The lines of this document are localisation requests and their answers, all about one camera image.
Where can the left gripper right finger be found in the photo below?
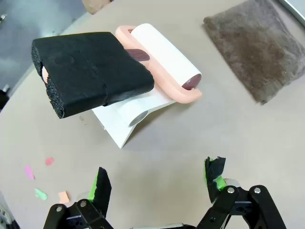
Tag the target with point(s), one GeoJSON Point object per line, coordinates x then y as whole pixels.
{"type": "Point", "coordinates": [238, 205]}

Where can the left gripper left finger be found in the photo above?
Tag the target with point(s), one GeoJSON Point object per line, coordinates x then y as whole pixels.
{"type": "Point", "coordinates": [102, 190]}

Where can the green paper scrap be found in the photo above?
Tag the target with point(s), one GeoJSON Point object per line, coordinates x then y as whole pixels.
{"type": "Point", "coordinates": [41, 194]}

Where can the pink paper scrap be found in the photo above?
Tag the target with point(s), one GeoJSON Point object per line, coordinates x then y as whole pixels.
{"type": "Point", "coordinates": [29, 172]}

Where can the brown towel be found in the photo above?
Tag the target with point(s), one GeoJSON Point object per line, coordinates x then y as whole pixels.
{"type": "Point", "coordinates": [257, 47]}

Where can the person's right hand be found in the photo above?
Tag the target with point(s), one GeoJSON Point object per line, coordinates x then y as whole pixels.
{"type": "Point", "coordinates": [95, 5]}

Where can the orange paper scrap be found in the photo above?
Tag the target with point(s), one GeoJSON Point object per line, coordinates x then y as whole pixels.
{"type": "Point", "coordinates": [64, 197]}

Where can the white folded roller stand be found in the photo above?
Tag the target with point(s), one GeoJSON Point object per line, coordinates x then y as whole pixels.
{"type": "Point", "coordinates": [119, 130]}

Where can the metal tray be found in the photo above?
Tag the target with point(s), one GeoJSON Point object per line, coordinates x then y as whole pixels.
{"type": "Point", "coordinates": [295, 10]}

